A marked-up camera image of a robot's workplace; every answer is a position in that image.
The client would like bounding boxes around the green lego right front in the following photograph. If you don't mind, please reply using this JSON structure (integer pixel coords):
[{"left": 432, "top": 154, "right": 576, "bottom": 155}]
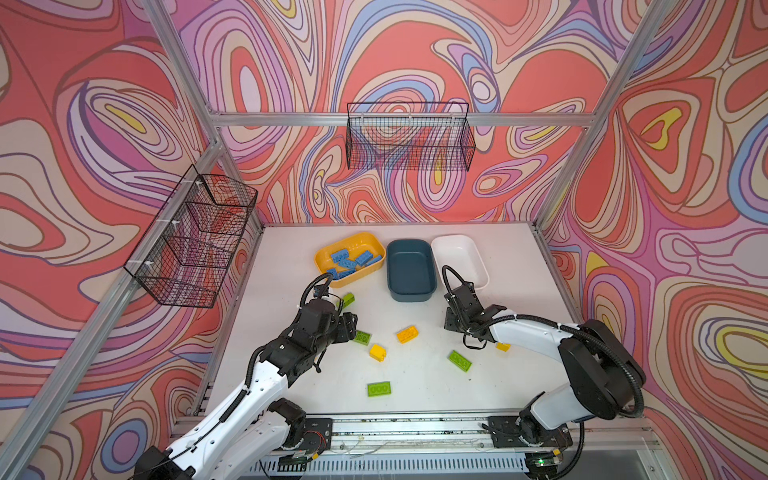
[{"left": 448, "top": 350, "right": 472, "bottom": 372}]

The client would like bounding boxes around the left wall wire basket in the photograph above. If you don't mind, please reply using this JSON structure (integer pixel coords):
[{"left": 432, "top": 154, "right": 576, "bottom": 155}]
[{"left": 123, "top": 166, "right": 258, "bottom": 308}]

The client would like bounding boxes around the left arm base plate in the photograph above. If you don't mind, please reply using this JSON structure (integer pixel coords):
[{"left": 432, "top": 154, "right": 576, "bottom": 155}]
[{"left": 281, "top": 417, "right": 334, "bottom": 453}]

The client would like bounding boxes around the wall wire basket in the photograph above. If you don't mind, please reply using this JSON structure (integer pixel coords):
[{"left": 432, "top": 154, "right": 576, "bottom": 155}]
[
  {"left": 345, "top": 100, "right": 476, "bottom": 172},
  {"left": 123, "top": 166, "right": 258, "bottom": 308}
]

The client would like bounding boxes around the green lego centre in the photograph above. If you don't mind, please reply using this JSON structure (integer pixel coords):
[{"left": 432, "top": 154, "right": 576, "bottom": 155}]
[{"left": 353, "top": 330, "right": 372, "bottom": 346}]

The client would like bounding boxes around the yellow plastic bin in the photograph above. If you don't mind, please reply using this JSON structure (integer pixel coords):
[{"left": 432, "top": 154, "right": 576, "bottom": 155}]
[{"left": 314, "top": 232, "right": 386, "bottom": 288}]

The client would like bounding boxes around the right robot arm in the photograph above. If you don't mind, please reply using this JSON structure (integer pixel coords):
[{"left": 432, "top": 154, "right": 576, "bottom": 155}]
[{"left": 445, "top": 283, "right": 646, "bottom": 447}]

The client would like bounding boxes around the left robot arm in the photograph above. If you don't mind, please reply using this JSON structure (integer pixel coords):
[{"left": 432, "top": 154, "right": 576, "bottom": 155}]
[{"left": 133, "top": 273, "right": 357, "bottom": 479}]

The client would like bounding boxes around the white plastic bin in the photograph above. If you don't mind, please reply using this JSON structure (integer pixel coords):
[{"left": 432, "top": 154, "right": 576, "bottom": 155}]
[{"left": 431, "top": 234, "right": 490, "bottom": 290}]

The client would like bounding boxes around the orange yellow lego centre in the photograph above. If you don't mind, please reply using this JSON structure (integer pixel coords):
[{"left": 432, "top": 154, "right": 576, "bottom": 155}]
[{"left": 396, "top": 326, "right": 419, "bottom": 344}]

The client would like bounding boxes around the back wall wire basket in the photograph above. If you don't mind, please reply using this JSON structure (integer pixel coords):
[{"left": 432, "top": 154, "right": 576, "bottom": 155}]
[{"left": 345, "top": 100, "right": 476, "bottom": 172}]

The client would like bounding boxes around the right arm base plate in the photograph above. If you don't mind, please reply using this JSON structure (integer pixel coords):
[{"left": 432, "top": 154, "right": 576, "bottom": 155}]
[{"left": 481, "top": 416, "right": 573, "bottom": 449}]

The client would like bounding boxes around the dark teal plastic bin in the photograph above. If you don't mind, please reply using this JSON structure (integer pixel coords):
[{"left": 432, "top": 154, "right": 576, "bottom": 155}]
[{"left": 386, "top": 239, "right": 437, "bottom": 303}]

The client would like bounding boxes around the green lego near yellow bin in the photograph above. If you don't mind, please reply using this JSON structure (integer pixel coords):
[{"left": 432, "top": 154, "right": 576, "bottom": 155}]
[{"left": 342, "top": 292, "right": 355, "bottom": 308}]

